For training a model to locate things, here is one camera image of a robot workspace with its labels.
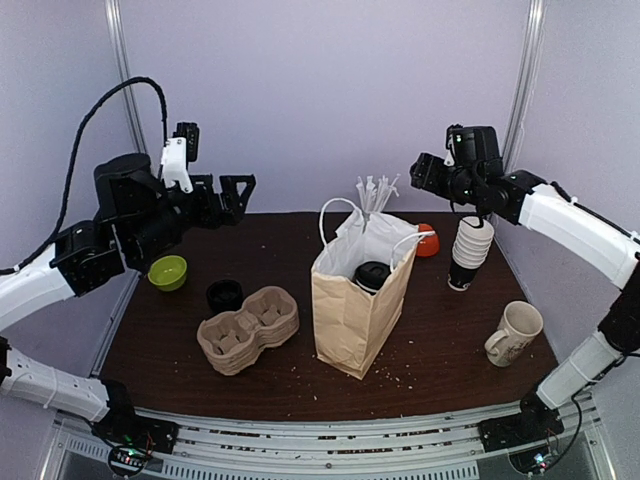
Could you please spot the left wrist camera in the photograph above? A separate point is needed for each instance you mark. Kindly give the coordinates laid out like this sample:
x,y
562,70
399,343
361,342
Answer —
x,y
177,153

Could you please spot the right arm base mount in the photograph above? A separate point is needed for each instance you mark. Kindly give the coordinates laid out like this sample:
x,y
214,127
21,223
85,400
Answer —
x,y
531,436

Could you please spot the right aluminium frame post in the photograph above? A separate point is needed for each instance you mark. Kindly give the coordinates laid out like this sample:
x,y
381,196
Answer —
x,y
526,82

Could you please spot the stack of paper cups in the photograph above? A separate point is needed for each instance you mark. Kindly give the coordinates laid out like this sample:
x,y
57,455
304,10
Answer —
x,y
470,249

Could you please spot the brown paper takeout bag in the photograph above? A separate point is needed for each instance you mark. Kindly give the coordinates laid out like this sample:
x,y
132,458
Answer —
x,y
350,325

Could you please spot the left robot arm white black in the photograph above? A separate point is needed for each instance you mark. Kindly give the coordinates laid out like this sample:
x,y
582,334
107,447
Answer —
x,y
139,218

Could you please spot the aluminium frame post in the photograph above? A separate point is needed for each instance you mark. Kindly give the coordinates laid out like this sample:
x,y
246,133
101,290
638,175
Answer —
x,y
116,31
526,82

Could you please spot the green small bowl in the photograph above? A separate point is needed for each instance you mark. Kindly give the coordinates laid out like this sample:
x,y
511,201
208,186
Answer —
x,y
169,273

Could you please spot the brown pulp cup carrier stack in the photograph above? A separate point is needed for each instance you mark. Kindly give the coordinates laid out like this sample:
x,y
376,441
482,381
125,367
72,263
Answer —
x,y
234,340

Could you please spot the beige ceramic mug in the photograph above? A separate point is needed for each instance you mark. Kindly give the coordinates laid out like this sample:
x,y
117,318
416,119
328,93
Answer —
x,y
519,325

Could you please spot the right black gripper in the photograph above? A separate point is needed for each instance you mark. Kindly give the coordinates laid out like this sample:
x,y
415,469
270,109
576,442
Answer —
x,y
429,171

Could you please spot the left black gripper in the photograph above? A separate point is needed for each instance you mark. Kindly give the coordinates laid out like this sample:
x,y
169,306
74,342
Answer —
x,y
233,209

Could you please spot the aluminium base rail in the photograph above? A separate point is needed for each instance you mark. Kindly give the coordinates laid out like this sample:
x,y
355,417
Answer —
x,y
439,446

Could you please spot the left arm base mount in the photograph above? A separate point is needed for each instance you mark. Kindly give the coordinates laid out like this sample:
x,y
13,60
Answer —
x,y
133,439

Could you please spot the black paper coffee cup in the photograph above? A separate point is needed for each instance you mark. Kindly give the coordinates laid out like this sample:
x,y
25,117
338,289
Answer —
x,y
371,288

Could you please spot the orange small bowl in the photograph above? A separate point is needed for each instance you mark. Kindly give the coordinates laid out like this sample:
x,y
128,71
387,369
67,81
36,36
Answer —
x,y
429,244

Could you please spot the glass jar of straws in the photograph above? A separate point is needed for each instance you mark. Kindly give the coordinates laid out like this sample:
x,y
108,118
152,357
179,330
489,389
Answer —
x,y
374,194

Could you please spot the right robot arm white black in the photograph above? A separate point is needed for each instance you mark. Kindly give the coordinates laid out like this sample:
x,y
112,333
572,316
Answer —
x,y
473,173

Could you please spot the left aluminium frame post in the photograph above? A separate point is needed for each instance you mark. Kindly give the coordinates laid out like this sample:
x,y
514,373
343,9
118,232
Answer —
x,y
116,31

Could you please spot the black plastic cup lid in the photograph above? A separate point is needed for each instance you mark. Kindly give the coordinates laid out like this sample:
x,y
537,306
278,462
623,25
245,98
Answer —
x,y
372,271

